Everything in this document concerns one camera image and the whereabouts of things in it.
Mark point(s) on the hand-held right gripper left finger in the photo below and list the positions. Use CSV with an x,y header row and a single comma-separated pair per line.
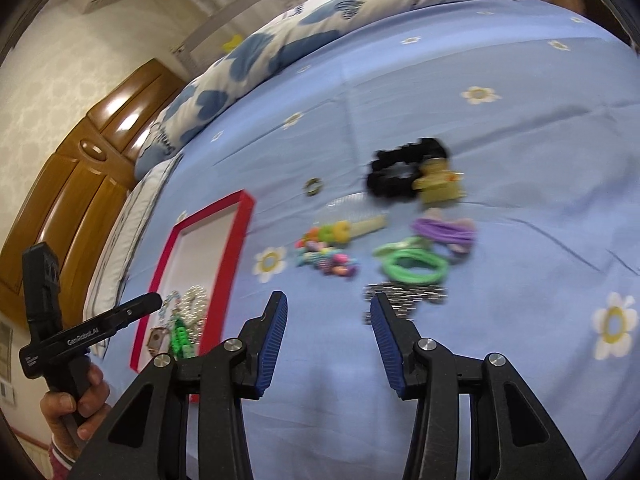
x,y
272,345

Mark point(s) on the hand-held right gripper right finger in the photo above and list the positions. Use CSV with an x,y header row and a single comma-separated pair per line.
x,y
387,345

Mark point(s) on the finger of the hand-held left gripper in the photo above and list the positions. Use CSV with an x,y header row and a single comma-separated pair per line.
x,y
137,309

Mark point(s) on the red shallow cardboard tray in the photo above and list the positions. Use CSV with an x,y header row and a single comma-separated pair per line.
x,y
205,255

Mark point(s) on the comb clip with coloured beads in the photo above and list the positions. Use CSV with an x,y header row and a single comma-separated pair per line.
x,y
355,220

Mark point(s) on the yellow-green hair claw clip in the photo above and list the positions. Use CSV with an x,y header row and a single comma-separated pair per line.
x,y
440,185

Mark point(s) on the black scrunchie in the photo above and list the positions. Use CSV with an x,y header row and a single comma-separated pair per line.
x,y
390,175

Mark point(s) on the person's left forearm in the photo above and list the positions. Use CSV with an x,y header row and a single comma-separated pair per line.
x,y
62,457

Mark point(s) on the person's left hand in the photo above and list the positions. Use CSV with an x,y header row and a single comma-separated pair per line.
x,y
60,415

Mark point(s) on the wooden headboard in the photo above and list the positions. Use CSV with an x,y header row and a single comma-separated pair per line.
x,y
75,185

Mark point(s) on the blue floral bed sheet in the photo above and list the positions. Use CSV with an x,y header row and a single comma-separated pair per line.
x,y
500,135

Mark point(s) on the small yellow toy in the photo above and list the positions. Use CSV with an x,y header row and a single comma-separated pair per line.
x,y
231,42

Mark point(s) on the blue heart print duvet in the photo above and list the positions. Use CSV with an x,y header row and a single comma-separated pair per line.
x,y
300,35

